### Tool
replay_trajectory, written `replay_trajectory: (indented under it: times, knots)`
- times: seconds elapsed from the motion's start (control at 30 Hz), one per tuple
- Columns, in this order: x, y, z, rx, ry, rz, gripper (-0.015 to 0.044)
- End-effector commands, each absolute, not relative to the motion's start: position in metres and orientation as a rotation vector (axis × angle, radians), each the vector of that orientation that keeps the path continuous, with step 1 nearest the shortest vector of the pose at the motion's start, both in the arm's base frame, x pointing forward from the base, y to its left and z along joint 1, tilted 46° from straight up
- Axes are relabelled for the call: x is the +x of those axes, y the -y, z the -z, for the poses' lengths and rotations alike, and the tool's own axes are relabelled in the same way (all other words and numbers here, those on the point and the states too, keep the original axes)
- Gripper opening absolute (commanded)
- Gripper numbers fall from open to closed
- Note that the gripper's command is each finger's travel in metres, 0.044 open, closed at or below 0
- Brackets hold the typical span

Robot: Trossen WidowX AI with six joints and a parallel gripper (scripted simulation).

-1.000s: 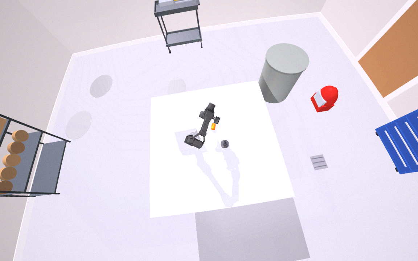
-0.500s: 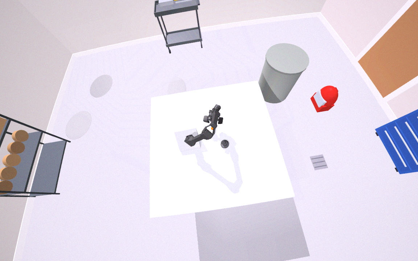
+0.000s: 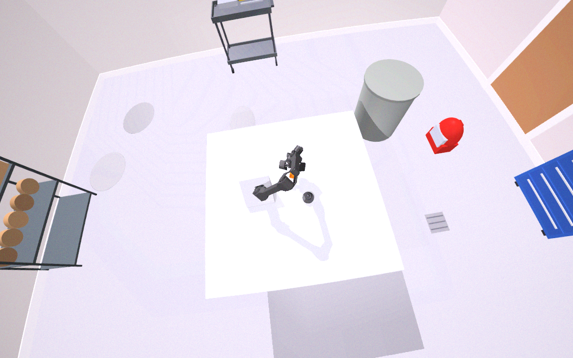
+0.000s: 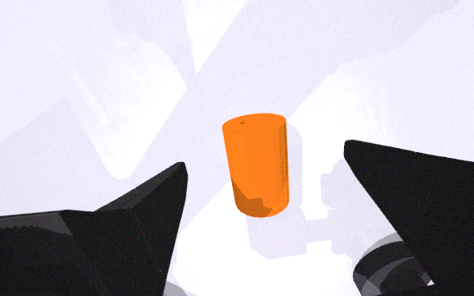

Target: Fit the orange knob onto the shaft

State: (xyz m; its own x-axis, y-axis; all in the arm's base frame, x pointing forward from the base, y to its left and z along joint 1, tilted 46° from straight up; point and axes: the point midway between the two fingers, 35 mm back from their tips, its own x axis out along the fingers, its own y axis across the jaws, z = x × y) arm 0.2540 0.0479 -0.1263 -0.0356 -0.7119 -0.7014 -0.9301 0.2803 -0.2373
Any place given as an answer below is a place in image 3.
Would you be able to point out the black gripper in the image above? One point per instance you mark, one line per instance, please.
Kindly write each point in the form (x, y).
(284, 166)

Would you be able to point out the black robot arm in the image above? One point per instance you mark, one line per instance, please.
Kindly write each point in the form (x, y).
(284, 183)

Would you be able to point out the dark grey round pedestal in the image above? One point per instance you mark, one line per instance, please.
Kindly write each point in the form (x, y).
(308, 197)

